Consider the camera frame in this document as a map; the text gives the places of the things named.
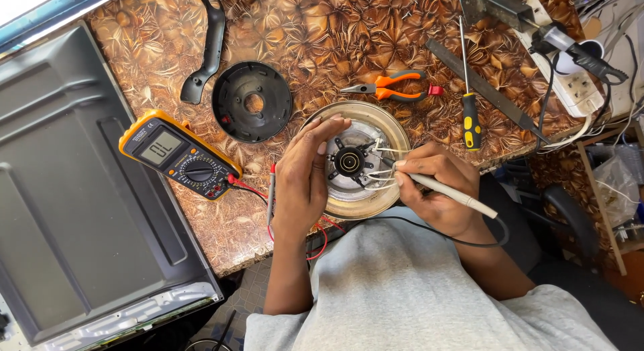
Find person's right hand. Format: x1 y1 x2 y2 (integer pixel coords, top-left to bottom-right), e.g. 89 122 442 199
392 142 498 239

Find person's left hand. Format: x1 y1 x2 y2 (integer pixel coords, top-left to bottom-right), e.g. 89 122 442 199
274 115 353 237

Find grey multimeter probe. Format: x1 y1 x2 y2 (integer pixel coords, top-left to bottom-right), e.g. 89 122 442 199
380 156 499 220

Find upturned metal electric kettle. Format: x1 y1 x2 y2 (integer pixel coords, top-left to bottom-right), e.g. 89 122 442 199
301 100 413 221

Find grey probe with red tip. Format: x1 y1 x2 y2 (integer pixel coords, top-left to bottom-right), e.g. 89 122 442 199
266 162 277 226

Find yellow black screwdriver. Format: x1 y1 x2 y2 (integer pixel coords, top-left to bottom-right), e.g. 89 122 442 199
457 16 483 152

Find black round plastic base cover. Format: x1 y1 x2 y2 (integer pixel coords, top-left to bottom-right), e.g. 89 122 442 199
211 60 293 144

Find person's grey shirt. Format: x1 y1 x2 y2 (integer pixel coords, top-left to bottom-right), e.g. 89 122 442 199
244 205 621 351

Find long flat metal file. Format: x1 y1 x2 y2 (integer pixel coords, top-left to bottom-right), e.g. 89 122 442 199
425 37 552 146

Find black chair armrest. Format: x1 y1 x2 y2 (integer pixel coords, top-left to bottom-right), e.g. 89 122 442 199
541 184 601 257

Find yellow digital multimeter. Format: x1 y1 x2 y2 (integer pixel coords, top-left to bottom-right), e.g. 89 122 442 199
118 109 244 201

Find white power strip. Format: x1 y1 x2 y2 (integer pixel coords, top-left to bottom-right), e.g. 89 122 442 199
512 0 605 118

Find wooden shelf with clutter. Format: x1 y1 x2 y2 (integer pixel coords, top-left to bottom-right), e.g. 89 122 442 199
577 117 644 277

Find grey metal stand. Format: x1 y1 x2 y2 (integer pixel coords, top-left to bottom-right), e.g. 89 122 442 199
458 0 537 33

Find black soldering iron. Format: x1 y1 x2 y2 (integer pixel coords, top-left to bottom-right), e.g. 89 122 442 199
530 21 630 86

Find white cup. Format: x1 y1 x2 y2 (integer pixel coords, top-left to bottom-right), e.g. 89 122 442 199
555 39 605 75

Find grey television back panel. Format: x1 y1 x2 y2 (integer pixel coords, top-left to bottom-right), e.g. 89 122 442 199
0 20 225 351

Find red probe cable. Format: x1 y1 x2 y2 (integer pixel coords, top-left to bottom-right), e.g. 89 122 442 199
227 174 348 261

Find black probe cable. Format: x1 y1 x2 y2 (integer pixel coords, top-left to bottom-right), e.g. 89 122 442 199
229 182 510 249

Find orange handled pliers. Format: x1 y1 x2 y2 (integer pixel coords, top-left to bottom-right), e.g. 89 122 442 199
339 70 429 103

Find black plastic kettle handle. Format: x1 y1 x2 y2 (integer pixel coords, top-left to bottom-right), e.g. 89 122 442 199
179 0 226 106

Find blue window frame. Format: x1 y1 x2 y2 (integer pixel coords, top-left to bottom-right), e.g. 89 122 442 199
0 0 129 55

